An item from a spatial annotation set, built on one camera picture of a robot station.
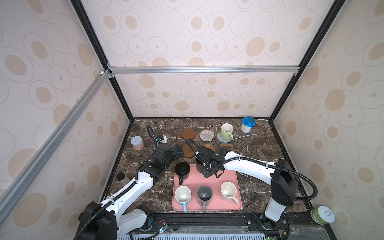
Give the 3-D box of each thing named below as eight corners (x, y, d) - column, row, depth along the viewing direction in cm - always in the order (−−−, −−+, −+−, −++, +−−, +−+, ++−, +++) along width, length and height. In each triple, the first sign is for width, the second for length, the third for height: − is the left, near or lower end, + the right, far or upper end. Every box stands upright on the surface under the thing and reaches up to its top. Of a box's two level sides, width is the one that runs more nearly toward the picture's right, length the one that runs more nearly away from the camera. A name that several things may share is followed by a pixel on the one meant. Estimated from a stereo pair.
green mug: (221, 144, 106) (223, 135, 98) (219, 132, 114) (221, 123, 105) (232, 144, 106) (235, 135, 98) (229, 132, 114) (232, 123, 105)
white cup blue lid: (241, 134, 112) (244, 124, 104) (239, 125, 118) (242, 116, 109) (252, 134, 112) (256, 124, 104) (249, 125, 118) (253, 116, 109)
